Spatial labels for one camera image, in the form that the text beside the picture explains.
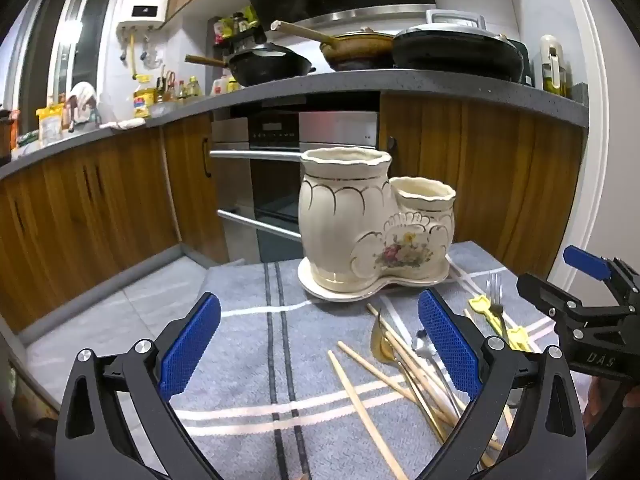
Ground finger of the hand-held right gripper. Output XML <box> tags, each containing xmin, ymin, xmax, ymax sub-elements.
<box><xmin>516</xmin><ymin>272</ymin><xmax>626</xmax><ymax>331</ymax></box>
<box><xmin>562</xmin><ymin>245</ymin><xmax>640</xmax><ymax>306</ymax></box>

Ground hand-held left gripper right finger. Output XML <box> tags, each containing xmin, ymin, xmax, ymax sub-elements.
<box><xmin>417</xmin><ymin>287</ymin><xmax>588</xmax><ymax>480</ymax></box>

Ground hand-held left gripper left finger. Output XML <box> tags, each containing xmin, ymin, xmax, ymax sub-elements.
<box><xmin>55</xmin><ymin>292</ymin><xmax>223</xmax><ymax>480</ymax></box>

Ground yellow handled utensil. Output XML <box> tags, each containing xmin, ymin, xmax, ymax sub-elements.
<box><xmin>502</xmin><ymin>327</ymin><xmax>532</xmax><ymax>353</ymax></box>
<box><xmin>467</xmin><ymin>296</ymin><xmax>511</xmax><ymax>336</ymax></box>

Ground silver metal fork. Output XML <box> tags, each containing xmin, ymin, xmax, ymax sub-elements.
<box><xmin>486</xmin><ymin>272</ymin><xmax>512</xmax><ymax>343</ymax></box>

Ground pile of wooden chopsticks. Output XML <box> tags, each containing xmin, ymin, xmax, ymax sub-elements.
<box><xmin>327</xmin><ymin>302</ymin><xmax>516</xmax><ymax>480</ymax></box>

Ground cream floral ceramic utensil holder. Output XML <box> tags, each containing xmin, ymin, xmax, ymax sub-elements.
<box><xmin>298</xmin><ymin>146</ymin><xmax>457</xmax><ymax>292</ymax></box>

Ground silver metal utensil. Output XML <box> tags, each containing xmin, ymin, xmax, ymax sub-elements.
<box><xmin>411</xmin><ymin>330</ymin><xmax>466</xmax><ymax>416</ymax></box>

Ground gold metal spoon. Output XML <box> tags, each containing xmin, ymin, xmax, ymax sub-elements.
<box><xmin>369</xmin><ymin>310</ymin><xmax>448</xmax><ymax>441</ymax></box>

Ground grey striped table cloth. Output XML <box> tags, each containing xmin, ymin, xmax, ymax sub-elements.
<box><xmin>25</xmin><ymin>240</ymin><xmax>591</xmax><ymax>480</ymax></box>

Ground wooden base cabinet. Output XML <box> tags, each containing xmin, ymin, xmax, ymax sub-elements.
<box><xmin>379</xmin><ymin>92</ymin><xmax>586</xmax><ymax>281</ymax></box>

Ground cream ceramic holder tray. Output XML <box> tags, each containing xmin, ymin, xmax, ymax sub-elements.
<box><xmin>297</xmin><ymin>255</ymin><xmax>451</xmax><ymax>303</ymax></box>

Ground wooden base cabinets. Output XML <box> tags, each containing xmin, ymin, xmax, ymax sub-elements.
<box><xmin>0</xmin><ymin>112</ymin><xmax>228</xmax><ymax>333</ymax></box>

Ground white capped oil dispenser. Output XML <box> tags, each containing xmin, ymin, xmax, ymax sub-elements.
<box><xmin>539</xmin><ymin>35</ymin><xmax>568</xmax><ymax>98</ymax></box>

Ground green box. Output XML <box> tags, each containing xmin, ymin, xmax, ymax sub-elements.
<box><xmin>512</xmin><ymin>40</ymin><xmax>536</xmax><ymax>87</ymax></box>

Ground white rag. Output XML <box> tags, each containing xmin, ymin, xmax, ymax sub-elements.
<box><xmin>100</xmin><ymin>117</ymin><xmax>147</xmax><ymax>132</ymax></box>

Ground black griddle pan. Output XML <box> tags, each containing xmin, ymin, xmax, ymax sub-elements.
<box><xmin>392</xmin><ymin>25</ymin><xmax>525</xmax><ymax>83</ymax></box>

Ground stainless steel oven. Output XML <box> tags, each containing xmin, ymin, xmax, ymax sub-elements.
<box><xmin>209</xmin><ymin>107</ymin><xmax>381</xmax><ymax>263</ymax></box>

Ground yellow cooking oil bottle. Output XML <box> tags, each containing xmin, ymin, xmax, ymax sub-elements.
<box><xmin>132</xmin><ymin>75</ymin><xmax>156</xmax><ymax>120</ymax></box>

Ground row of condiment bottles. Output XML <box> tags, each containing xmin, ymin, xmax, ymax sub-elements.
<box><xmin>155</xmin><ymin>72</ymin><xmax>206</xmax><ymax>106</ymax></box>

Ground yellow food bag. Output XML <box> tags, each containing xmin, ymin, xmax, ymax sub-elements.
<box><xmin>36</xmin><ymin>104</ymin><xmax>66</xmax><ymax>146</ymax></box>

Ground white hanging towel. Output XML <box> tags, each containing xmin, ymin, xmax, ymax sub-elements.
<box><xmin>67</xmin><ymin>81</ymin><xmax>98</xmax><ymax>126</ymax></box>

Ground grey kitchen countertop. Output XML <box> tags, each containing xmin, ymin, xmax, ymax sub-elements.
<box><xmin>0</xmin><ymin>67</ymin><xmax>590</xmax><ymax>181</ymax></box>

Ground black spice rack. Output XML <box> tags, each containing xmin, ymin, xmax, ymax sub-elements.
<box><xmin>207</xmin><ymin>7</ymin><xmax>268</xmax><ymax>51</ymax></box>

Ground kitchen window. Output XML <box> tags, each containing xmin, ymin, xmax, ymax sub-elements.
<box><xmin>17</xmin><ymin>0</ymin><xmax>121</xmax><ymax>121</ymax></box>

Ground black wok with wooden handle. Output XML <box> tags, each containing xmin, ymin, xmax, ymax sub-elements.
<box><xmin>185</xmin><ymin>45</ymin><xmax>317</xmax><ymax>88</ymax></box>

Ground brown pan with wooden handle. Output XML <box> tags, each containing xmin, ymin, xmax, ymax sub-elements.
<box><xmin>270</xmin><ymin>20</ymin><xmax>396</xmax><ymax>71</ymax></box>

